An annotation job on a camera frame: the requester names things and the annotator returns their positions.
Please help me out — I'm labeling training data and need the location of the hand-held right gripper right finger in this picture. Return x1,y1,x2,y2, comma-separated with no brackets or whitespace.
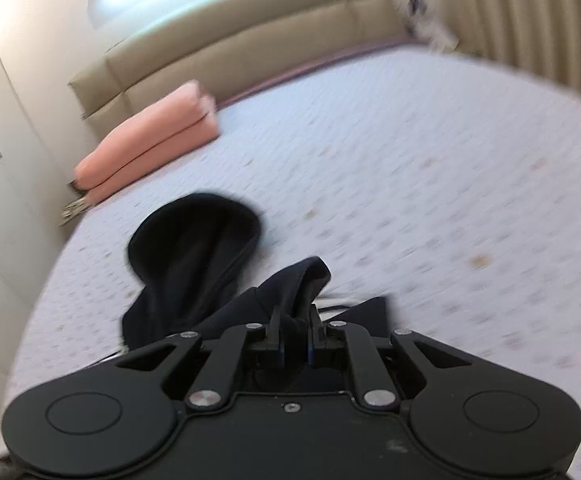
307,305,472,409

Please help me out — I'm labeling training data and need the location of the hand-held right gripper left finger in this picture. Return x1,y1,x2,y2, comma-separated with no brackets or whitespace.
114,305,287,412

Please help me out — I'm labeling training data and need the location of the black hooded sweatshirt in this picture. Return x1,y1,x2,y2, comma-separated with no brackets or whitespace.
120,191,392,377

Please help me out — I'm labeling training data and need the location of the bed with floral sheet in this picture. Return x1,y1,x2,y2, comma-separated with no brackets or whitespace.
0,42,581,480

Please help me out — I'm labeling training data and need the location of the pink folded blanket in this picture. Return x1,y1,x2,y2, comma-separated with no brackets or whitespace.
73,80,221,206

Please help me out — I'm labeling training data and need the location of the grey patterned object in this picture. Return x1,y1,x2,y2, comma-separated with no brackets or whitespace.
60,195,94,227

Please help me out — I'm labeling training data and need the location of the beige padded headboard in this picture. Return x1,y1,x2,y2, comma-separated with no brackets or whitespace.
68,0,406,133

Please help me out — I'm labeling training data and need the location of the white bedside object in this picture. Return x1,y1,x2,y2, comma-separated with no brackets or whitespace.
403,0,460,52

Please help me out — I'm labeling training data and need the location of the white wardrobe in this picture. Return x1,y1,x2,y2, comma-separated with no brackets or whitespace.
0,0,88,461

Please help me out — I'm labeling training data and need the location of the beige curtain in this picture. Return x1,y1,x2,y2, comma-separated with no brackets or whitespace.
428,0,581,107

